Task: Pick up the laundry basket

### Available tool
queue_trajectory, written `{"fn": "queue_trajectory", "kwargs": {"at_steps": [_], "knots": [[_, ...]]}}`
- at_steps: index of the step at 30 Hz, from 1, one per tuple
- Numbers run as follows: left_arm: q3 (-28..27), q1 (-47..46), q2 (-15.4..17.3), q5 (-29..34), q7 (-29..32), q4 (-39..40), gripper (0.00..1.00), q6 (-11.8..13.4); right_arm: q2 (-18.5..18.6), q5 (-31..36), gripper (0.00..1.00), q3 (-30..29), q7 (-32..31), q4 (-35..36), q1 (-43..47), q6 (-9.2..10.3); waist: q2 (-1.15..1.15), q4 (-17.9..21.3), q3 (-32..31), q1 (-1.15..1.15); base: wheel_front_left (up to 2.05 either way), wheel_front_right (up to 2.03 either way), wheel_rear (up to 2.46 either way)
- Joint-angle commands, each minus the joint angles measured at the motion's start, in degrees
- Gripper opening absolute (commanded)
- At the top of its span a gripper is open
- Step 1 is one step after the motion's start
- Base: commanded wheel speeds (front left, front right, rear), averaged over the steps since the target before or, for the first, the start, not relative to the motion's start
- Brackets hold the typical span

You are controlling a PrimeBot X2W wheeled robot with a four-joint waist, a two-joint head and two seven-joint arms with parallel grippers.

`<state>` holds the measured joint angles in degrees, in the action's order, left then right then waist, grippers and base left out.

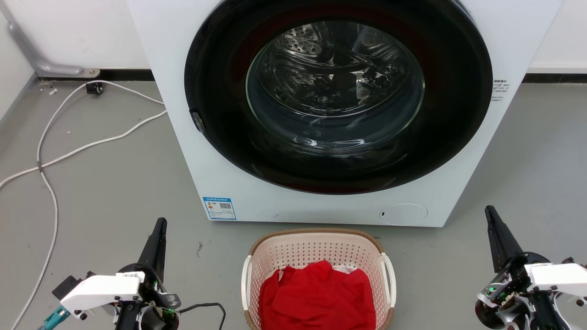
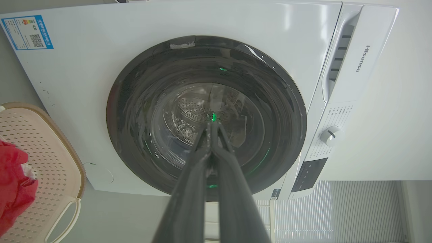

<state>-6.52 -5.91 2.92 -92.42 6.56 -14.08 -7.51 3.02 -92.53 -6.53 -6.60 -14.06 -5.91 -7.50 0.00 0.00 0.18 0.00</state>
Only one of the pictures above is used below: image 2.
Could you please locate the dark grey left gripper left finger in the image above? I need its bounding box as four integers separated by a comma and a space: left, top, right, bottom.
152, 122, 212, 243

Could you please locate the blue energy label sticker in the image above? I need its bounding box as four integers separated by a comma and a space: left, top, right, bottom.
1, 15, 54, 51

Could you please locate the white detergent drawer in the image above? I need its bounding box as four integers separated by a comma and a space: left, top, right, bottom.
322, 4, 400, 103

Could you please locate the white window blind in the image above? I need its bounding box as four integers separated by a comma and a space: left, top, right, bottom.
255, 180, 407, 243

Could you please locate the red garment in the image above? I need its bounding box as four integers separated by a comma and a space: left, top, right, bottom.
0, 140, 38, 236

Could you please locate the beige perforated laundry basket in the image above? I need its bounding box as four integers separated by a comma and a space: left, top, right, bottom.
0, 103, 86, 243

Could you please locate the white washing machine dial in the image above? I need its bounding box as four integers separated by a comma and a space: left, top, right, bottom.
320, 126, 344, 146

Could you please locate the white Hisense washing machine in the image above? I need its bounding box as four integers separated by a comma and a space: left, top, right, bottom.
0, 0, 400, 201

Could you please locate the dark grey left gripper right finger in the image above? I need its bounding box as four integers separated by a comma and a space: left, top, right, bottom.
211, 122, 271, 243

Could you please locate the dark round washing machine door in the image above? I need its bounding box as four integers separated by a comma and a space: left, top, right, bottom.
106, 35, 307, 202

